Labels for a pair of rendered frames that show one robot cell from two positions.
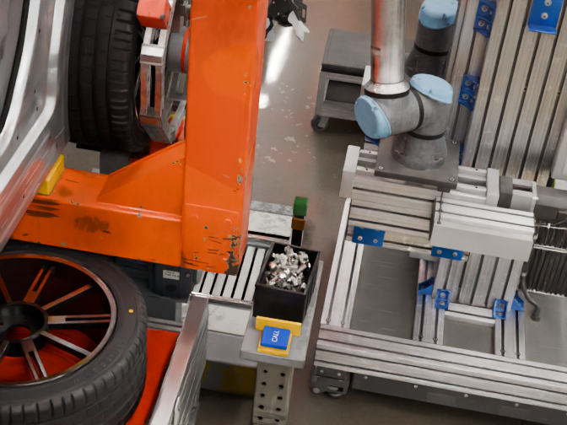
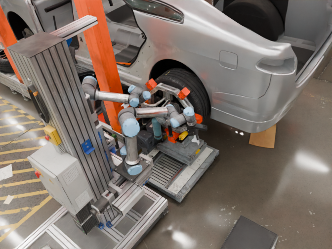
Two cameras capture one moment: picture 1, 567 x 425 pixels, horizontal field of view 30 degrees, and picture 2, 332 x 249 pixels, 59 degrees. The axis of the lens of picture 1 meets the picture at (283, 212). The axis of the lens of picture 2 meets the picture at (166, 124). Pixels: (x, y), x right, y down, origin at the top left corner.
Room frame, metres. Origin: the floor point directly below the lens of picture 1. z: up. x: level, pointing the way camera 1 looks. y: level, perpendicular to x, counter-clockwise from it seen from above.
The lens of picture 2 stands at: (4.25, -1.53, 2.76)
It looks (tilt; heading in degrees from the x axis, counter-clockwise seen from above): 42 degrees down; 127
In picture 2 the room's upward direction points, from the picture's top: 7 degrees counter-clockwise
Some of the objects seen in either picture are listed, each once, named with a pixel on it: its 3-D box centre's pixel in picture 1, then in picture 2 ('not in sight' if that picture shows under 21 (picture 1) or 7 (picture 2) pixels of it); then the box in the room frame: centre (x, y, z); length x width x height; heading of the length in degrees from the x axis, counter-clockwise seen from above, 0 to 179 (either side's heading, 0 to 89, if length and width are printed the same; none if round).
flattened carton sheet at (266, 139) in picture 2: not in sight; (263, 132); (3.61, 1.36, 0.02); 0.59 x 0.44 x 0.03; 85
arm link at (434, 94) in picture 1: (426, 103); not in sight; (2.46, -0.34, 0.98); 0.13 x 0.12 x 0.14; 124
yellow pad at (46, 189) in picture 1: (33, 171); not in sight; (2.35, 0.69, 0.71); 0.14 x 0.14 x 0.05; 85
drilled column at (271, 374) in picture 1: (275, 373); not in sight; (2.19, -0.03, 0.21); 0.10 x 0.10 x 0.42; 85
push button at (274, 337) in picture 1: (275, 339); not in sight; (2.05, -0.02, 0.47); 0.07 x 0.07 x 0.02; 85
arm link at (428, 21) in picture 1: (438, 22); (128, 154); (2.96, -0.40, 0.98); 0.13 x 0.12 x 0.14; 145
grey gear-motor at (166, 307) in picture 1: (133, 268); (153, 136); (2.53, 0.44, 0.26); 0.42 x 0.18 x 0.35; 85
